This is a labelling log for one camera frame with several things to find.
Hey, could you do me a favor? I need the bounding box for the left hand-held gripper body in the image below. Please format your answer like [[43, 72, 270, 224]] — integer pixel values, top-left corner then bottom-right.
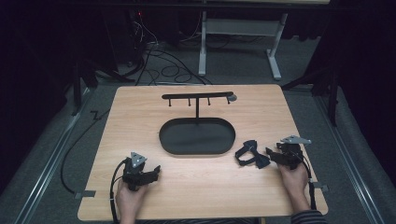
[[121, 151, 151, 191]]

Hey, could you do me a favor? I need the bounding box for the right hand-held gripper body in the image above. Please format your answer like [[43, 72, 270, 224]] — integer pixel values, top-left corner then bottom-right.
[[275, 134, 313, 171]]

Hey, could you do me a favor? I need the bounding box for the black bow tie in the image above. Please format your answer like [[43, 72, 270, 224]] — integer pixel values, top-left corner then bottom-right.
[[234, 139, 272, 170]]

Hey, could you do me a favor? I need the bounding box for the person's left hand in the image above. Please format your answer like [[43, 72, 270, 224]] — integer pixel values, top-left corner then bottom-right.
[[115, 180, 150, 219]]

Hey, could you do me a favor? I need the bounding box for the person's right hand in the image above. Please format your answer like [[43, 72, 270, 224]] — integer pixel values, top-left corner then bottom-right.
[[277, 161, 310, 201]]

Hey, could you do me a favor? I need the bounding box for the grey tape piece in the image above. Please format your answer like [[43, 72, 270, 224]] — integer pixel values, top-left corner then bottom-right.
[[312, 181, 330, 193], [74, 189, 97, 201]]

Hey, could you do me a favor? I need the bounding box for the black hook rack with tray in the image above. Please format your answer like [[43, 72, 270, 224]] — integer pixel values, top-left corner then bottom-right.
[[158, 91, 238, 156]]

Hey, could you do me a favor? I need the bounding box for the black metal stand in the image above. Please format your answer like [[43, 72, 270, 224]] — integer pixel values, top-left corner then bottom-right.
[[70, 57, 135, 117], [281, 66, 341, 127]]

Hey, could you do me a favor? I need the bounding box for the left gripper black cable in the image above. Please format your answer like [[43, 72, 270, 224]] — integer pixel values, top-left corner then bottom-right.
[[108, 158, 129, 224]]

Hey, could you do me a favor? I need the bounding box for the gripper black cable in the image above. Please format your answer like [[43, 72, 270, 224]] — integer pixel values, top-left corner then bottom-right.
[[108, 158, 129, 224], [298, 152, 318, 211]]

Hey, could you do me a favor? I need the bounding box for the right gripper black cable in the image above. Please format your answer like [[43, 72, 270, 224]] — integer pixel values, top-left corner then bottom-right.
[[298, 152, 318, 211]]

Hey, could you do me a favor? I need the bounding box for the metal floor rail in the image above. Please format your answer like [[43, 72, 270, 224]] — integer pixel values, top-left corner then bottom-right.
[[312, 94, 389, 224], [12, 87, 94, 224]]

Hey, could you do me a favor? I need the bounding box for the long black floor cable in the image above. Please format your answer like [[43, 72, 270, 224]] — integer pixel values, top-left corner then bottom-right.
[[60, 107, 111, 195]]

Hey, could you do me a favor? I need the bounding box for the tangle of black floor cables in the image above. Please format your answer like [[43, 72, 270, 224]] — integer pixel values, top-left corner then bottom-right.
[[125, 10, 214, 87]]

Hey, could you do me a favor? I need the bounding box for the grey metal desk frame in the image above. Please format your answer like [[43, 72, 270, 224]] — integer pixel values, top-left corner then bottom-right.
[[198, 10, 290, 81]]

